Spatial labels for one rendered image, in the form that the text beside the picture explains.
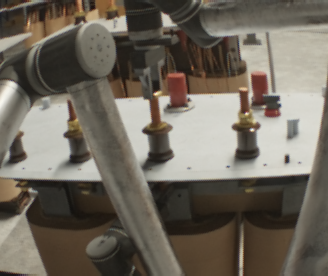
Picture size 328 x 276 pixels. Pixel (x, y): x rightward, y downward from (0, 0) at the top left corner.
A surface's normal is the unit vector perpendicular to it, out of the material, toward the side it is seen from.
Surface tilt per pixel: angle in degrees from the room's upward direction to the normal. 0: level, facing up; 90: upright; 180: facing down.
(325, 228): 42
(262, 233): 90
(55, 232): 90
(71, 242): 90
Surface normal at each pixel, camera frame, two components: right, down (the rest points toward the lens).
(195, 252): -0.13, 0.38
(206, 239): 0.16, 0.35
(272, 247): -0.41, 0.38
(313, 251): -0.77, -0.52
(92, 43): 0.84, -0.14
